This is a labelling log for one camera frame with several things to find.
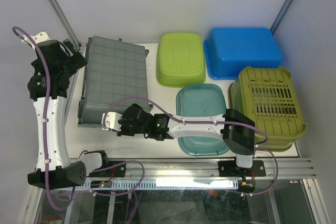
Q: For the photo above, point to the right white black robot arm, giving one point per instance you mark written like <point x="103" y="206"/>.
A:
<point x="233" y="128"/>

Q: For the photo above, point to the left aluminium frame post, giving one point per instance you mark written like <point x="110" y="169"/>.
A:
<point x="64" y="22"/>

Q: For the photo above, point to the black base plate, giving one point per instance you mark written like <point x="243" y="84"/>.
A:
<point x="228" y="168"/>
<point x="116" y="172"/>

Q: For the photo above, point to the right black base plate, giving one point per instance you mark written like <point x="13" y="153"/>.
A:
<point x="228" y="168"/>

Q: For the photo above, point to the teal translucent tub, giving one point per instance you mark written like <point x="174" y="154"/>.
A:
<point x="199" y="100"/>

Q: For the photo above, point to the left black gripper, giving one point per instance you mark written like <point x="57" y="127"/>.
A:
<point x="77" y="61"/>

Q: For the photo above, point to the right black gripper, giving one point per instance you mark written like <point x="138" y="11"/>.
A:
<point x="123" y="131"/>

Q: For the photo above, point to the white slotted cable duct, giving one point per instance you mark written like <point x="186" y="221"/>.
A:
<point x="163" y="183"/>

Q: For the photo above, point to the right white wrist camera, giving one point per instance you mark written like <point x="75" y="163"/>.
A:
<point x="110" y="121"/>

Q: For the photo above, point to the aluminium mounting rail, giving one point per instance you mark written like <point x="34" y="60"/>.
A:
<point x="287" y="168"/>

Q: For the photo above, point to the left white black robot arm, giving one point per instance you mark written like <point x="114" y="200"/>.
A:
<point x="54" y="169"/>

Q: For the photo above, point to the lime green shallow tub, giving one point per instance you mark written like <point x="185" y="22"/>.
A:
<point x="180" y="60"/>

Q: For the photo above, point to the blue plastic tub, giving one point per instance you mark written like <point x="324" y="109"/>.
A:
<point x="229" y="50"/>

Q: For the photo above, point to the right aluminium frame post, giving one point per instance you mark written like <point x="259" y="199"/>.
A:
<point x="288" y="1"/>

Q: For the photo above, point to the grey tray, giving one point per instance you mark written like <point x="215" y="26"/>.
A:
<point x="115" y="70"/>

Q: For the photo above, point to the aluminium frame post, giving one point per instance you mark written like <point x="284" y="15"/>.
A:
<point x="64" y="22"/>
<point x="288" y="1"/>

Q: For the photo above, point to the olive green slotted basket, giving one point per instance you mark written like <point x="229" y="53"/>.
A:
<point x="268" y="98"/>

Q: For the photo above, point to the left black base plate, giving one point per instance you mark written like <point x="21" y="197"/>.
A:
<point x="116" y="172"/>

